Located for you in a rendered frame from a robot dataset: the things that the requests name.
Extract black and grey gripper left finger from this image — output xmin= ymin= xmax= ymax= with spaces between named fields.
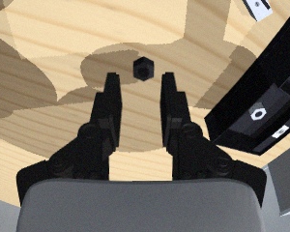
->
xmin=15 ymin=72 xmax=123 ymax=207

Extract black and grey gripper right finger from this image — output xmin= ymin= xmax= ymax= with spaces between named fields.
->
xmin=159 ymin=72 xmax=267 ymax=208

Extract grey hex nut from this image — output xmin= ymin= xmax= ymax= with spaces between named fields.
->
xmin=249 ymin=102 xmax=266 ymax=120

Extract black hex nut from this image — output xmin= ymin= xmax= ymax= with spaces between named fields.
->
xmin=133 ymin=56 xmax=155 ymax=81

